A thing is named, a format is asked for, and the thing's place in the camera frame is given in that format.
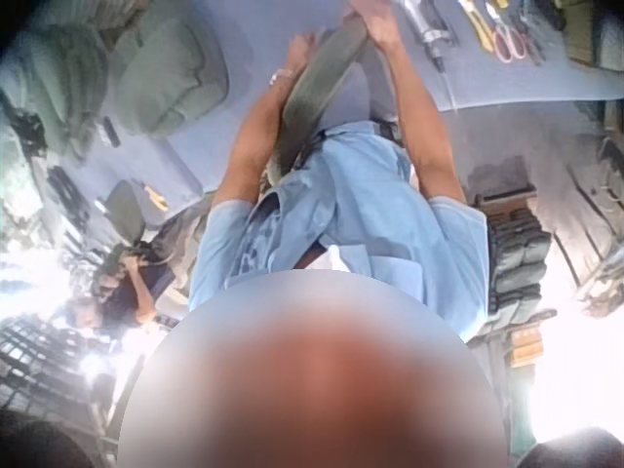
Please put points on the long olive fabric piece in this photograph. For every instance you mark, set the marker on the long olive fabric piece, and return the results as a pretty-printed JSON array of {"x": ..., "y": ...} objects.
[{"x": 322, "y": 83}]

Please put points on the black hand tool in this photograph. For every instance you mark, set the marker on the black hand tool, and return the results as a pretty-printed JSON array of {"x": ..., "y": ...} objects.
[{"x": 531, "y": 46}]

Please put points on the small black clip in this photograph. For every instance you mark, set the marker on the small black clip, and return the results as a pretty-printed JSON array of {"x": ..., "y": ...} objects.
[{"x": 110, "y": 134}]

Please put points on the yellow utility knife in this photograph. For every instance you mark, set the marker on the yellow utility knife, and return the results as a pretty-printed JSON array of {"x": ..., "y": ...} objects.
[{"x": 480, "y": 29}]

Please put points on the brown carton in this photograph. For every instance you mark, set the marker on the brown carton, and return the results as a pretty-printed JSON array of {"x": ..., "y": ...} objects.
[{"x": 592, "y": 29}]

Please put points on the person's left hand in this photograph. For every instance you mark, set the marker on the person's left hand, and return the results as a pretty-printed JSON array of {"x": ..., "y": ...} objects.
[{"x": 301, "y": 52}]

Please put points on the large olive fabric cover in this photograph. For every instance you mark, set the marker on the large olive fabric cover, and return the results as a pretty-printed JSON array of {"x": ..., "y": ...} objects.
[{"x": 170, "y": 73}]

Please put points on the pile of olive fabric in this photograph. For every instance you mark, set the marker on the pile of olive fabric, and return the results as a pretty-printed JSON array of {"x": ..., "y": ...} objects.
[{"x": 49, "y": 83}]

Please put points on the wooden box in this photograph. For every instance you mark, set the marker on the wooden box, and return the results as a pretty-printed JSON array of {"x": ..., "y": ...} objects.
[{"x": 526, "y": 346}]

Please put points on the silver metal power tool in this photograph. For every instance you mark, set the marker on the silver metal power tool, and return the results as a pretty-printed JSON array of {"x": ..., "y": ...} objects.
[{"x": 431, "y": 33}]

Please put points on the heap of black parts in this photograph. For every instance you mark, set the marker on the heap of black parts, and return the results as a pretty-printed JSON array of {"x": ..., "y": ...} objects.
[{"x": 68, "y": 190}]

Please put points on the small olive fabric piece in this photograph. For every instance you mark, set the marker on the small olive fabric piece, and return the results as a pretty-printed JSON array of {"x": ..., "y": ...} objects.
[{"x": 124, "y": 207}]

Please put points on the stack of folded olive fabric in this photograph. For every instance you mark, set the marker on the stack of folded olive fabric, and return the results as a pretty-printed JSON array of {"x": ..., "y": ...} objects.
[{"x": 519, "y": 263}]

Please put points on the dark metal rack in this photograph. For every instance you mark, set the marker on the dark metal rack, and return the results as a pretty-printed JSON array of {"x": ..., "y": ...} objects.
[{"x": 34, "y": 361}]

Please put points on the person's right hand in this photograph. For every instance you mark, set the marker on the person's right hand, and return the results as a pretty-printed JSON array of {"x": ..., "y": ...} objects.
[{"x": 378, "y": 27}]

